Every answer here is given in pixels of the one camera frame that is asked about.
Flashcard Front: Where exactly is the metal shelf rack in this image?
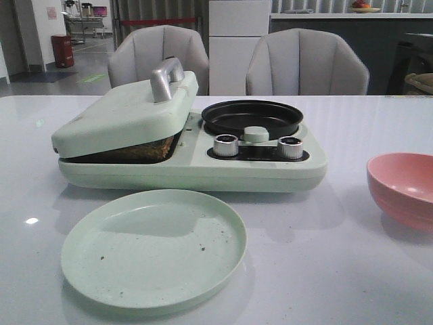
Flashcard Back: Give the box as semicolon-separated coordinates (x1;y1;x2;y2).
61;0;112;44

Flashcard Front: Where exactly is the silver control knob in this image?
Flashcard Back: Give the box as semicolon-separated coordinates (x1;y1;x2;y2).
212;134;238;157
277;136;303;160

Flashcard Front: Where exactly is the mint green breakfast maker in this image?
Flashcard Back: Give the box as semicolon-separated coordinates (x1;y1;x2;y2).
58;106;327;192

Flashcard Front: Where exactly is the left silver control knob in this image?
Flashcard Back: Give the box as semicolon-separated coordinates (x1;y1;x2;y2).
212;134;238;157

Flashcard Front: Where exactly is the pink plastic bowl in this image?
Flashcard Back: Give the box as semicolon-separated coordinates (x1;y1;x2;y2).
367;152;432;233

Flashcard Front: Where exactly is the red bin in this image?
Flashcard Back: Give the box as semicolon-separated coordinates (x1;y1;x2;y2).
51;35;74;68

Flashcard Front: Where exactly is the right grey upholstered chair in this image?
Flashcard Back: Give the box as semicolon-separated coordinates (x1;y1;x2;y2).
246;28;369;95

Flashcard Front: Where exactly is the right silver control knob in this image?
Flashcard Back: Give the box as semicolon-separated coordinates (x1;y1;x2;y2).
277;136;303;160

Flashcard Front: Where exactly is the dark kitchen counter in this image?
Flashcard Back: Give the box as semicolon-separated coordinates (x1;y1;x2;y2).
270;13;432;95

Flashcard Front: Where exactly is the mint green round plate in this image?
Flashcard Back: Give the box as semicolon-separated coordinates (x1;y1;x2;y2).
61;190;247;314

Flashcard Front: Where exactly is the breakfast maker hinged lid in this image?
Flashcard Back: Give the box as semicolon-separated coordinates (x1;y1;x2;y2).
51;70;198;158

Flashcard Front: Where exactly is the fruit plate on counter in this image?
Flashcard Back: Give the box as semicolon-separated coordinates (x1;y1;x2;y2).
349;0;381;14

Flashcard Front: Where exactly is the red barrier belt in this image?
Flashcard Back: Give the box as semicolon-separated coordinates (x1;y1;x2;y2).
120;17;198;26

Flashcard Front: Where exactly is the left grey upholstered chair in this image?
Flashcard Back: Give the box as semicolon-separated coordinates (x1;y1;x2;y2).
108;25;209;95

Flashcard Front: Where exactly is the bread slice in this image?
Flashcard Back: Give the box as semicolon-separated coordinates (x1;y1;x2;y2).
99;136;175;162

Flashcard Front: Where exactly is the grey upholstered chair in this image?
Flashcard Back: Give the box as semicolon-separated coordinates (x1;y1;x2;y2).
246;28;369;95
108;25;209;95

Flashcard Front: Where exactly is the black round frying pan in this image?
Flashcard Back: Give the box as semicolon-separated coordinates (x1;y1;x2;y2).
202;100;304;140

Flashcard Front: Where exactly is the white refrigerator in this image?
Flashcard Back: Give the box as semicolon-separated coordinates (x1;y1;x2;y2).
209;1;271;95

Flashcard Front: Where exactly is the beige cushion seat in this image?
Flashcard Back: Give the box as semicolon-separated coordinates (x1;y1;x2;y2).
405;72;432;95

